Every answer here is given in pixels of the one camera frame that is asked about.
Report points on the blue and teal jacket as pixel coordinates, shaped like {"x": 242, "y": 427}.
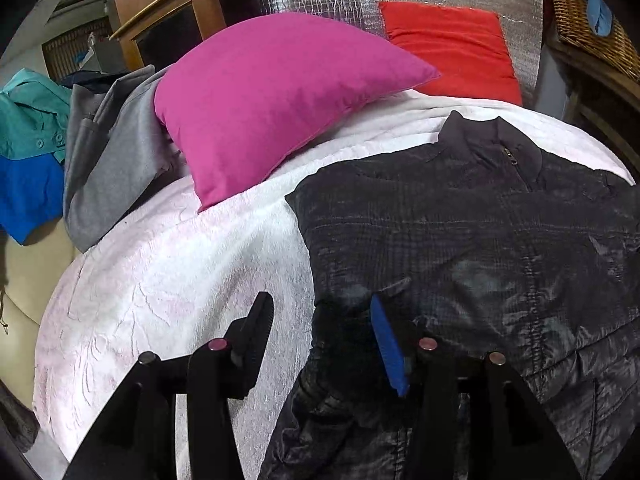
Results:
{"x": 25, "y": 185}

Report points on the dark navy garment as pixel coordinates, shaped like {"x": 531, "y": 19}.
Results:
{"x": 85, "y": 79}

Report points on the cream upholstered bed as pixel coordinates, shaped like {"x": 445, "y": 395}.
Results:
{"x": 30, "y": 270}

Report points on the grey garment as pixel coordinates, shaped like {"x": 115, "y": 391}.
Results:
{"x": 110, "y": 160}

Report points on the wooden table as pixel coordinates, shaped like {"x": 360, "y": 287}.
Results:
{"x": 600, "y": 95}

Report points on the blue cloth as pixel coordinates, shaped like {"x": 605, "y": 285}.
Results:
{"x": 600, "y": 12}

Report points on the grey cabinet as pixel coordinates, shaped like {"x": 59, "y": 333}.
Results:
{"x": 107, "y": 55}

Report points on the red pillow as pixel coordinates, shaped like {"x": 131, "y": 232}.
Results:
{"x": 450, "y": 50}

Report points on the wicker basket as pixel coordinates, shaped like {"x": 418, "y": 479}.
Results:
{"x": 590, "y": 35}

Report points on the pink pillow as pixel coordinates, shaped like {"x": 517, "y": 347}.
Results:
{"x": 275, "y": 100}

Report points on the dark puffer jacket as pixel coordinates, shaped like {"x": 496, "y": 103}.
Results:
{"x": 475, "y": 235}

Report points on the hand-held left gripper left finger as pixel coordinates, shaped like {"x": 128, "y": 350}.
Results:
{"x": 252, "y": 340}

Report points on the white blanket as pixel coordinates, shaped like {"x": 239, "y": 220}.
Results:
{"x": 175, "y": 270}

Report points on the brown lattice door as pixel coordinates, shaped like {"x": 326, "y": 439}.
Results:
{"x": 65, "y": 50}

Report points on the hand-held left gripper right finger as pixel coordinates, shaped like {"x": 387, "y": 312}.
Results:
{"x": 387, "y": 345}

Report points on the low wooden cabinet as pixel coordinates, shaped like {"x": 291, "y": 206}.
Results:
{"x": 165, "y": 30}

